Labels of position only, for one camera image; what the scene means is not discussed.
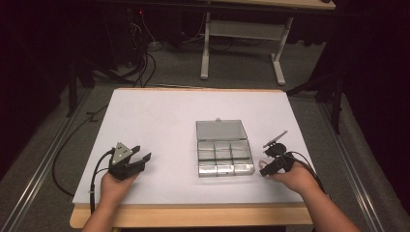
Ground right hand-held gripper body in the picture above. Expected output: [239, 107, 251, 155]
[262, 130, 296, 172]

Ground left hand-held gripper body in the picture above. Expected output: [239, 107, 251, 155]
[107, 141, 146, 181]

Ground clear plastic compartment box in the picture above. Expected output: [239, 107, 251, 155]
[195, 118, 256, 178]

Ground person's left hand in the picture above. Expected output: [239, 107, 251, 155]
[100, 170, 139, 207]

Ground person's right hand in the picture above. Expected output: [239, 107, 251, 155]
[267, 162, 320, 197]

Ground white table cover sheet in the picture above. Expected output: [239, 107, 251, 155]
[72, 88, 327, 206]

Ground black stand legs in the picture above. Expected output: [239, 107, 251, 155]
[285, 71, 344, 134]
[66, 57, 130, 119]

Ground wooden table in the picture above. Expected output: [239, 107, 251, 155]
[70, 86, 331, 230]

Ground dark equipment with red light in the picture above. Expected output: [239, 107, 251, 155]
[102, 6, 151, 71]

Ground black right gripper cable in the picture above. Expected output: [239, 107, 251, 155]
[286, 150, 327, 194]

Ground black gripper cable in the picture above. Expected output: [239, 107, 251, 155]
[286, 150, 327, 194]
[89, 148, 116, 216]

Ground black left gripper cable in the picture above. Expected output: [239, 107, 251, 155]
[89, 148, 116, 216]

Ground black floor cable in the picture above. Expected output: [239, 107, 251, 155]
[51, 105, 109, 197]

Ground metal floor rail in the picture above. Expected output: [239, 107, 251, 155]
[317, 100, 386, 232]
[0, 90, 91, 232]

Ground bundle of floor cables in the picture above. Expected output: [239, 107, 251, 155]
[129, 9, 159, 88]

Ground white metal frame desk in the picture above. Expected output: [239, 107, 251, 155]
[180, 0, 337, 86]

